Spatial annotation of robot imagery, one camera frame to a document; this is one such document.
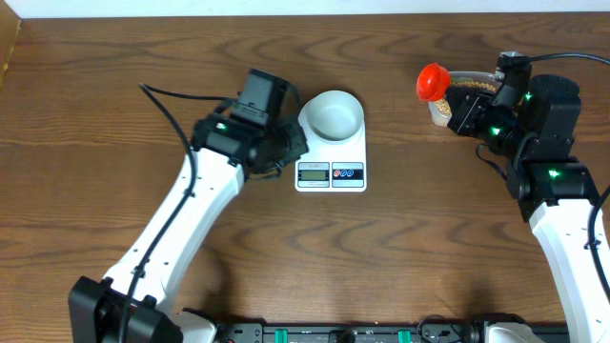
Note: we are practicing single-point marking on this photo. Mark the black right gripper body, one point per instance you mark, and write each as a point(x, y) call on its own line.
point(493, 125)

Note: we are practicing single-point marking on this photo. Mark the pile of soybeans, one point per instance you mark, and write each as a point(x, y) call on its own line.
point(443, 106)

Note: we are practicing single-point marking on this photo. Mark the grey round bowl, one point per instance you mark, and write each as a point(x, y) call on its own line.
point(334, 116)

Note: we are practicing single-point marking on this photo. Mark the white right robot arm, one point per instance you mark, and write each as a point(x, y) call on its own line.
point(531, 123)

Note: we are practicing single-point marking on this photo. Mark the white digital kitchen scale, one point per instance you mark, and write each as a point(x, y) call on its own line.
point(332, 166)

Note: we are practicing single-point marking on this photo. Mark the brown cardboard panel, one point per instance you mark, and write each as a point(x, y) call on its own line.
point(10, 26)

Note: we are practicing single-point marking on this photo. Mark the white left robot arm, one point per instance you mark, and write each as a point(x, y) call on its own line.
point(134, 300)

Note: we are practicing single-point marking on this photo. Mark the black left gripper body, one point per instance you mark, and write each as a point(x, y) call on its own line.
point(281, 144)

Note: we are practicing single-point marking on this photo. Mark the clear plastic container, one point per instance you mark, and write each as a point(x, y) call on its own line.
point(485, 77)

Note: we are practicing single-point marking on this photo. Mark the red measuring scoop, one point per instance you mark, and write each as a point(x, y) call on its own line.
point(432, 83)

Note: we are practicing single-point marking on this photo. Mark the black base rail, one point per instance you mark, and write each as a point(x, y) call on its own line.
point(258, 333)

